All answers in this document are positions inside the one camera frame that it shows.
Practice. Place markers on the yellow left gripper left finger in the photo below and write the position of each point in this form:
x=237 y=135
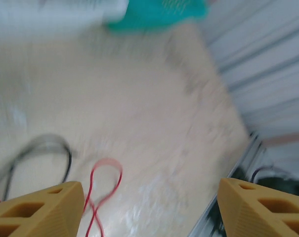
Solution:
x=45 y=214

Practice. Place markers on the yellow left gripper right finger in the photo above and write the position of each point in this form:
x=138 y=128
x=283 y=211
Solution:
x=258 y=217

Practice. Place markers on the translucent corrugated side panel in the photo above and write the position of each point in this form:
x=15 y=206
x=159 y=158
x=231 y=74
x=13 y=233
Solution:
x=263 y=74

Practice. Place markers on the white plastic basket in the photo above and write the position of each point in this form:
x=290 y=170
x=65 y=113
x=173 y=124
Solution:
x=102 y=10

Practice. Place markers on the teal plastic basket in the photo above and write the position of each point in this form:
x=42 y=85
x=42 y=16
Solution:
x=151 y=14

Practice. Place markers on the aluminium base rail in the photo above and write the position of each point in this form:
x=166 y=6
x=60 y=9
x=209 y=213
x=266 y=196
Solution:
x=248 y=153

